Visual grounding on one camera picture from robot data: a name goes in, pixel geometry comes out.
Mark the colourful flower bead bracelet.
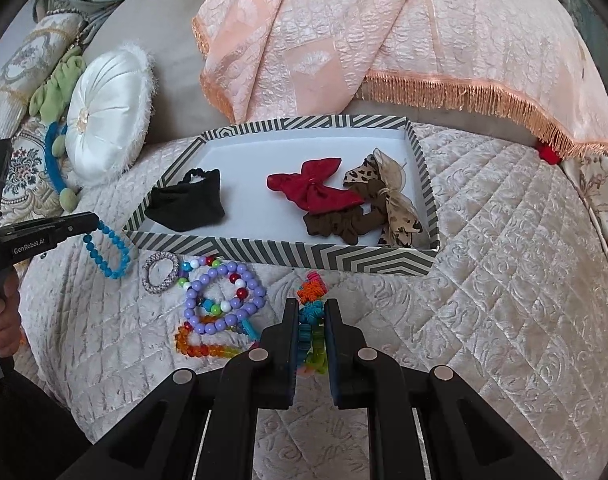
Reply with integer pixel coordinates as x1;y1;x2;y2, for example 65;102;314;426
295;270;331;377

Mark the green plush toy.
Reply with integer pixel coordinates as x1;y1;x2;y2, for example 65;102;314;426
29;52;87;123

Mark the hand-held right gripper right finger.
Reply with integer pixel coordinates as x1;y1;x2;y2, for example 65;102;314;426
324;297;559;480

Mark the black fabric hair tie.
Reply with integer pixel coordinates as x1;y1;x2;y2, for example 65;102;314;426
145;167;225;233

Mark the white round satin pillow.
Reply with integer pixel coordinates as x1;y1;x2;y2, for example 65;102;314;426
64;42;157;186

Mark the rainbow translucent bead bracelet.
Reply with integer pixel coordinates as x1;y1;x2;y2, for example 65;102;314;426
174;322;259;361

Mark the blue cord with green pompoms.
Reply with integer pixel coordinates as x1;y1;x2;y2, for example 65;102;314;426
44;120;80;211

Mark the blue bead bracelet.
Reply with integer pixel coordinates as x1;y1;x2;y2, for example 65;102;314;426
82;220;131;280

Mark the cream patterned bolster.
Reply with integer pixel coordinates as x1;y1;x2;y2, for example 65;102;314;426
0;10;85;133

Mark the teal floral curtain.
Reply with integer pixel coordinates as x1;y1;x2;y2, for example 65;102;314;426
544;0;608;91

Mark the red satin bow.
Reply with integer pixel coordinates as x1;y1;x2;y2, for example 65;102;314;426
267;157;365;213

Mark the multicolour bead bracelet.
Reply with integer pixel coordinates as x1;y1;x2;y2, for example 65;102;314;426
178;255;252;321

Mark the silver sparkly bracelet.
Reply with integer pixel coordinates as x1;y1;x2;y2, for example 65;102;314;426
142;253;181;295

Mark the person's left hand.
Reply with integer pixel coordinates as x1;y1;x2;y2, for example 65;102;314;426
0;285;24;361

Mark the small red thing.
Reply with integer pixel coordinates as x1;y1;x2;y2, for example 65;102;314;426
536;141;563;165

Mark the leopard print bow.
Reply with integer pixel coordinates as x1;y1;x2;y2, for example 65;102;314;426
343;148;425;248

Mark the peach fringed blanket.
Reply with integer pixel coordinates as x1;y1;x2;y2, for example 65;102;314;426
193;0;608;161

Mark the cream quilted bedcover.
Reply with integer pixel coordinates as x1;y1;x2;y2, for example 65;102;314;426
14;120;608;480

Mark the purple bead bracelet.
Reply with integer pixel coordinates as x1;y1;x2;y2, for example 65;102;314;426
184;265;268;335

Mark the floral embroidered cushion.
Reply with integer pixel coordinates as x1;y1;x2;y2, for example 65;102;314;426
0;130;60;231

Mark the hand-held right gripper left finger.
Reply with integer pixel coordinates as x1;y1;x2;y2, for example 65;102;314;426
59;297;302;480

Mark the brown scrunchie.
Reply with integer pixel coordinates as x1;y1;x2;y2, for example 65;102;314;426
304;180;392;246

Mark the beige headboard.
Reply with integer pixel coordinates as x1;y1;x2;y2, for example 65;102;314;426
84;0;245;146

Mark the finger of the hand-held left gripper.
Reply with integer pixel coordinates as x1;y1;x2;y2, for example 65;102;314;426
0;211;101;250

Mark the black white striped box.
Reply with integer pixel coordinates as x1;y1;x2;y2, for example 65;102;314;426
123;114;441;277

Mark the cream floral fabric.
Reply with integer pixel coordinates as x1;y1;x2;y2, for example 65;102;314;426
561;152;608;281

